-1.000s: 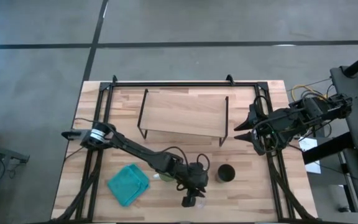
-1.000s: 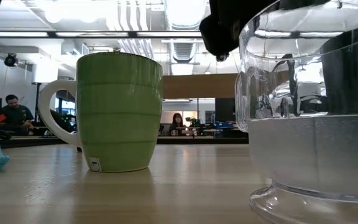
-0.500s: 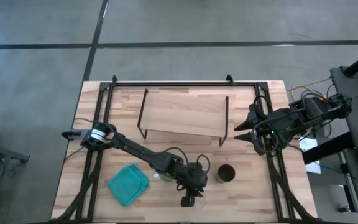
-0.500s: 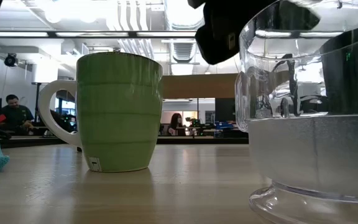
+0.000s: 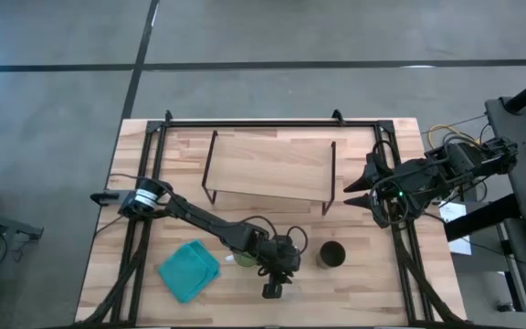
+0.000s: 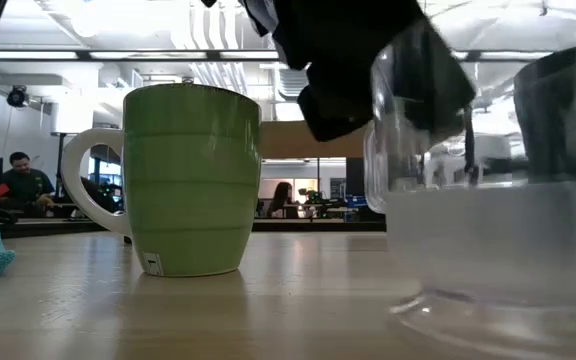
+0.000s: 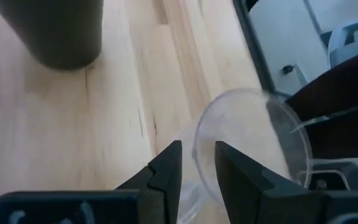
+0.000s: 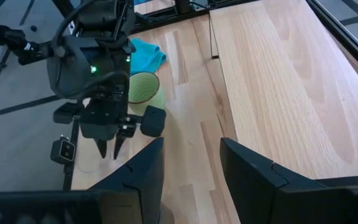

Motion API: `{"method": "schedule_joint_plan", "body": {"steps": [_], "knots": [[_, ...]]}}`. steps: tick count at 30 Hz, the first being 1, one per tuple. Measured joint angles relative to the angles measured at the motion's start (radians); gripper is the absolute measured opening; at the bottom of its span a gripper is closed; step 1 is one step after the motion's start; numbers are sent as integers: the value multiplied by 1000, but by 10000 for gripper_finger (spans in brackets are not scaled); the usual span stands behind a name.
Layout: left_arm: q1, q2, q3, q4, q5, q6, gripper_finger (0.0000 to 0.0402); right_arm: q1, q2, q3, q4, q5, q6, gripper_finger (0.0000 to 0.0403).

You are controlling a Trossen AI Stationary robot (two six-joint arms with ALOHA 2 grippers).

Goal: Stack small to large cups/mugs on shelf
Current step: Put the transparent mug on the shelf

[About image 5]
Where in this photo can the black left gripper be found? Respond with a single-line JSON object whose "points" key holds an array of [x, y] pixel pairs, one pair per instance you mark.
{"points": [[283, 258]]}

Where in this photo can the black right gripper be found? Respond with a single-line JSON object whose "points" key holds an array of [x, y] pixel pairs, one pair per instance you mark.
{"points": [[384, 183]]}

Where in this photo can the green translucent cup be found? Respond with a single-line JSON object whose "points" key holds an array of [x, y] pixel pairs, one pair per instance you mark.
{"points": [[245, 260]]}

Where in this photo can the dark brown cup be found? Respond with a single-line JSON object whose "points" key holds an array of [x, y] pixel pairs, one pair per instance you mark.
{"points": [[331, 254]]}

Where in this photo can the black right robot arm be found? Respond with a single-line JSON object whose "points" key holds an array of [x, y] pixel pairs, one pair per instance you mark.
{"points": [[450, 166]]}

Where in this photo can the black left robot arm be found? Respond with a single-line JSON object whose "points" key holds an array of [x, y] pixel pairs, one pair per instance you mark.
{"points": [[199, 218]]}

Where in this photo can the wooden shelf with black legs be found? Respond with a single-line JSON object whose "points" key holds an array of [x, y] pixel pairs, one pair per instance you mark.
{"points": [[267, 166]]}

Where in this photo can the teal folded cloth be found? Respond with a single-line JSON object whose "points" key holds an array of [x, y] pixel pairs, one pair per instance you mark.
{"points": [[189, 270]]}

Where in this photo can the white paper sheet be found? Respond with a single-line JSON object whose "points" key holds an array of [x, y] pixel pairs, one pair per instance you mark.
{"points": [[455, 215]]}

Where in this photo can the black crossbar beam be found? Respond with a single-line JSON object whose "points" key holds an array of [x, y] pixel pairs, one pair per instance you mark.
{"points": [[477, 219]]}

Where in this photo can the grey side desk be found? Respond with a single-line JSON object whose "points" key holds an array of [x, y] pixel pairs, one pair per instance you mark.
{"points": [[523, 155]]}

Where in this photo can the black metal table frame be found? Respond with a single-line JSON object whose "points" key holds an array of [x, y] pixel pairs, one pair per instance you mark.
{"points": [[267, 123]]}

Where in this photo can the black clamp mount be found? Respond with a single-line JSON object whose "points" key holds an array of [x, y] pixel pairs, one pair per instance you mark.
{"points": [[103, 198]]}

